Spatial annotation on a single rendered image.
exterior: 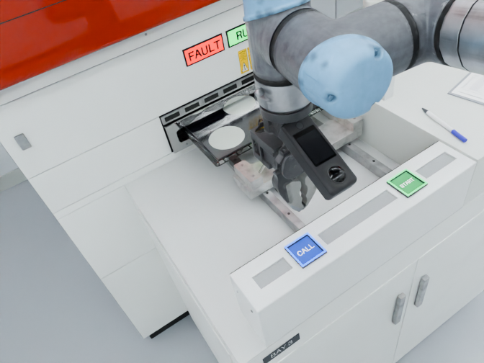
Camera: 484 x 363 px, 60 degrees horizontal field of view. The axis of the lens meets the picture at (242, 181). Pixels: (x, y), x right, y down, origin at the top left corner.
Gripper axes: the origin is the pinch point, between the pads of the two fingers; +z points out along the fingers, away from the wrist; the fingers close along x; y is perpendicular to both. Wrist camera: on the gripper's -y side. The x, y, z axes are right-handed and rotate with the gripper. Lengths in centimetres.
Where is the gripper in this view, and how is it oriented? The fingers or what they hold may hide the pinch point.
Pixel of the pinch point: (302, 207)
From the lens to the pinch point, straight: 68.9
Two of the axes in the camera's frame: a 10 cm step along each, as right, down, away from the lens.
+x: -8.3, 4.7, -2.9
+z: 1.5, 7.0, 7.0
